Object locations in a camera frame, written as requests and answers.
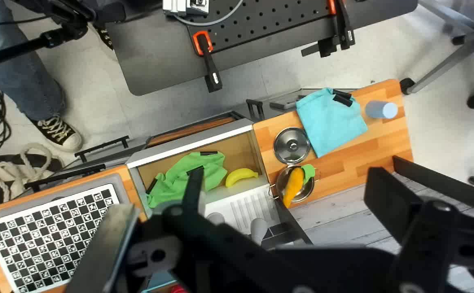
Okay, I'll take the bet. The grey blue cup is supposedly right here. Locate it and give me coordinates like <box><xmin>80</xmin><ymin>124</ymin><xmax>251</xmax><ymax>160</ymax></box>
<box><xmin>365</xmin><ymin>101</ymin><xmax>398</xmax><ymax>119</ymax></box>

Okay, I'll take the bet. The orange carrot toy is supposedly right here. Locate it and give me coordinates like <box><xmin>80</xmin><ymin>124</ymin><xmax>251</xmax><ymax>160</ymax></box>
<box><xmin>282</xmin><ymin>168</ymin><xmax>305</xmax><ymax>207</ymax></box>

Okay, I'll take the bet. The black orange bar clamp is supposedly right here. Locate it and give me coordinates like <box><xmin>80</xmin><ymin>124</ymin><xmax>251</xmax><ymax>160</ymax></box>
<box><xmin>301</xmin><ymin>0</ymin><xmax>355</xmax><ymax>57</ymax></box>

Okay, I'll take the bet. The checkerboard calibration board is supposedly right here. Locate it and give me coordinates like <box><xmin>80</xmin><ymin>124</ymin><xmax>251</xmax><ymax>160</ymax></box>
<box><xmin>0</xmin><ymin>184</ymin><xmax>119</xmax><ymax>293</ymax></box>

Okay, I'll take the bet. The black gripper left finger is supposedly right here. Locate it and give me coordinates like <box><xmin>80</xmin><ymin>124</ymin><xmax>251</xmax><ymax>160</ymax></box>
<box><xmin>179</xmin><ymin>167</ymin><xmax>204</xmax><ymax>224</ymax></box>

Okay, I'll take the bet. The yellow banana toy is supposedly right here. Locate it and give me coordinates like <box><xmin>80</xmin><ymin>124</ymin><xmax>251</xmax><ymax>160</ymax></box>
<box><xmin>225</xmin><ymin>168</ymin><xmax>257</xmax><ymax>188</ymax></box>

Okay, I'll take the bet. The white toy sink basin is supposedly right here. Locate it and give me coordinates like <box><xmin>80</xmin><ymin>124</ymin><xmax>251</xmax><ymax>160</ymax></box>
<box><xmin>127</xmin><ymin>119</ymin><xmax>280</xmax><ymax>235</ymax></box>

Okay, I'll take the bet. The black perforated workbench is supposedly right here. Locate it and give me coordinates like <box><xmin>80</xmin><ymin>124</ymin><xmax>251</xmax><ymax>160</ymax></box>
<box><xmin>106</xmin><ymin>0</ymin><xmax>417</xmax><ymax>97</ymax></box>

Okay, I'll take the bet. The silver pot lid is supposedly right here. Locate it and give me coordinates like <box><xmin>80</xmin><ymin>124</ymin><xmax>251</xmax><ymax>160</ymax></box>
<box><xmin>274</xmin><ymin>127</ymin><xmax>311</xmax><ymax>165</ymax></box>

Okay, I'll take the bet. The black binder clip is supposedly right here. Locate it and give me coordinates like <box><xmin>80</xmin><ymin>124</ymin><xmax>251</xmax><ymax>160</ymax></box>
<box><xmin>332</xmin><ymin>90</ymin><xmax>354</xmax><ymax>108</ymax></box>

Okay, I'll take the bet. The orange handled bar clamp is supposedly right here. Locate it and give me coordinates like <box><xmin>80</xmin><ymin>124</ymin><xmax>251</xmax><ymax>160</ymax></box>
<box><xmin>192</xmin><ymin>30</ymin><xmax>223</xmax><ymax>93</ymax></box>

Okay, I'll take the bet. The silver bowl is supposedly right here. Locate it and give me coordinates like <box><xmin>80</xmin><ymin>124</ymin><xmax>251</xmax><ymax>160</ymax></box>
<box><xmin>275</xmin><ymin>165</ymin><xmax>316</xmax><ymax>207</ymax></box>

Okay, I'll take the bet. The blue cloth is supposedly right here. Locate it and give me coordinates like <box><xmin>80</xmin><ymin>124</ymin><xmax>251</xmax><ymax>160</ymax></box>
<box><xmin>297</xmin><ymin>88</ymin><xmax>368</xmax><ymax>158</ymax></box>

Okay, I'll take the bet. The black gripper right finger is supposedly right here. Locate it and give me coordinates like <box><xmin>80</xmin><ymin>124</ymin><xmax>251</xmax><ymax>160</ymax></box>
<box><xmin>363</xmin><ymin>157</ymin><xmax>474</xmax><ymax>243</ymax></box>

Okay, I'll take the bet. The white tote bag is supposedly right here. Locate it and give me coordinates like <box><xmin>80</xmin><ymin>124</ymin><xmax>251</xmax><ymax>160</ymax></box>
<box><xmin>0</xmin><ymin>144</ymin><xmax>64</xmax><ymax>204</ymax></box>

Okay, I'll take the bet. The green cloth in sink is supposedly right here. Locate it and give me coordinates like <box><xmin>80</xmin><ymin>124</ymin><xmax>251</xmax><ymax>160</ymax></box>
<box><xmin>147</xmin><ymin>152</ymin><xmax>228</xmax><ymax>209</ymax></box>

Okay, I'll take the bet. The black white sneaker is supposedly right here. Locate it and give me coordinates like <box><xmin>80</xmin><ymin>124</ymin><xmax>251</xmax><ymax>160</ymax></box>
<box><xmin>34</xmin><ymin>118</ymin><xmax>83</xmax><ymax>154</ymax></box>

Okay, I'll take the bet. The black camera tripod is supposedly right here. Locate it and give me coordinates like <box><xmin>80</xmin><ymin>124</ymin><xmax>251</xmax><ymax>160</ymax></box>
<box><xmin>0</xmin><ymin>0</ymin><xmax>116</xmax><ymax>72</ymax></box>

